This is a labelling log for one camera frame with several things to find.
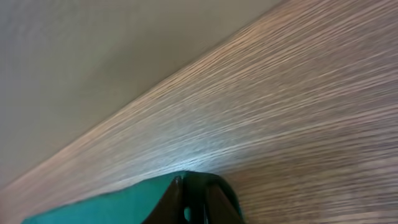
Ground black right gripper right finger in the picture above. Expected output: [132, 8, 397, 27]
[205, 183, 245, 224]

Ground green cloth garment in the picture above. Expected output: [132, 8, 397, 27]
[21, 170, 245, 224]

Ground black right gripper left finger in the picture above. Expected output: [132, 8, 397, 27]
[142, 176, 187, 224]

